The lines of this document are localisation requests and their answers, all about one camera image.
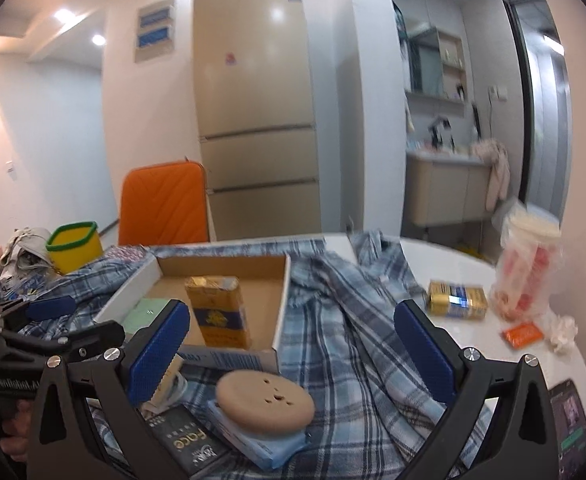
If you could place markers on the black faucet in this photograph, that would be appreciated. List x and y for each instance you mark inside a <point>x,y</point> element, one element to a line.
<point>440,130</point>

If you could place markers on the beige vanity cabinet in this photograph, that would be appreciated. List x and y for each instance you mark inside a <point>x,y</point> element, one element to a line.
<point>443,190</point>

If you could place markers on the blue plaid shirt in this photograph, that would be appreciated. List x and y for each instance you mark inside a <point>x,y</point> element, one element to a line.
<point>348,340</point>

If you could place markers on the beige refrigerator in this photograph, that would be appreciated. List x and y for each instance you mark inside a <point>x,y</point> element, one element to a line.
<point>258,110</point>

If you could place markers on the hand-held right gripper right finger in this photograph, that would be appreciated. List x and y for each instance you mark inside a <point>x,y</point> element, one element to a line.
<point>423,355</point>

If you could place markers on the plastic bag with cups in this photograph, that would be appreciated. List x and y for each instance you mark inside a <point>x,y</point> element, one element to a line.
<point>528,265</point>

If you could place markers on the light blue tissue packet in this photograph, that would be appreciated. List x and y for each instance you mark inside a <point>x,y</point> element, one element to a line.
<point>268,447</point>

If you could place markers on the floral cloth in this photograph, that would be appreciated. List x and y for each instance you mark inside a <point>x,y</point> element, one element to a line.
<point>128,252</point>

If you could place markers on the green folded cloth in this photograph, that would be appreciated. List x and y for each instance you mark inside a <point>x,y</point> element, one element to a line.
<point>143,315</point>

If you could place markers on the crumpled white tissue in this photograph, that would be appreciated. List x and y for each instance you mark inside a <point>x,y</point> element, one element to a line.
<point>563,330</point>

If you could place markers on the round beige powder puff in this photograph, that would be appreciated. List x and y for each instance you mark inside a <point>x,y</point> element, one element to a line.
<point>265,400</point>

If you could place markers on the small orange packet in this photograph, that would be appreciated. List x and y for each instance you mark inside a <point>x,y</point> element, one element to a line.
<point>522,335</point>

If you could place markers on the shallow cardboard box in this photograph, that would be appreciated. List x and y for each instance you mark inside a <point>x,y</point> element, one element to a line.
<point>268,305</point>

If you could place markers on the bathroom mirror cabinet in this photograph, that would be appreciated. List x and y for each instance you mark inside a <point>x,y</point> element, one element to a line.
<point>433,65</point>

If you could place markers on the white wall switch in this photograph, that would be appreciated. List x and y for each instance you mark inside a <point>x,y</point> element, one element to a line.
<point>497,92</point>

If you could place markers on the pile of crumpled bags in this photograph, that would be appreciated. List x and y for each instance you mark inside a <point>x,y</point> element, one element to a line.
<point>23,255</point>

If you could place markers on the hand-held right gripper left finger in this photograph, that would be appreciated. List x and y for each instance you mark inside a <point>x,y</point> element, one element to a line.
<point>159,355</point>

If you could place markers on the pink towel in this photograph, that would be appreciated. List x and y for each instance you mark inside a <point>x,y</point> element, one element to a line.
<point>498,170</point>

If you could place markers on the yellow container with green rim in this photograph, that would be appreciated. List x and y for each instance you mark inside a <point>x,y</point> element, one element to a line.
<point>75,255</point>

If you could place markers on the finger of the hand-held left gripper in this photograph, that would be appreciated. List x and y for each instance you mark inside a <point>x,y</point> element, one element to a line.
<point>85,336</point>
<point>48,307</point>

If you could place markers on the black smartphone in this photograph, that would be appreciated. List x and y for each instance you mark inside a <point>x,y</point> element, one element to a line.
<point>570,425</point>

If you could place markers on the gold foil packet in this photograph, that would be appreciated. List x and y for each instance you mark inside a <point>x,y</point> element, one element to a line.
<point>455,300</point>

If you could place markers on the wall electrical panel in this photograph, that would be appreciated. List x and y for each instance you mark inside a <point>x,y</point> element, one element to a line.
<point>155,30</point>

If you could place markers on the black door frame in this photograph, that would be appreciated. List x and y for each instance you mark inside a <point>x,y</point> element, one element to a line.
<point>525,110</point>

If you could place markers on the black packet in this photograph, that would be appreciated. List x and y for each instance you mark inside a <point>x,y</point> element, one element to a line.
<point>188,440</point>

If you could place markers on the person's left hand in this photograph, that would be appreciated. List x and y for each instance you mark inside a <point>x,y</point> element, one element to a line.
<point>10,427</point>

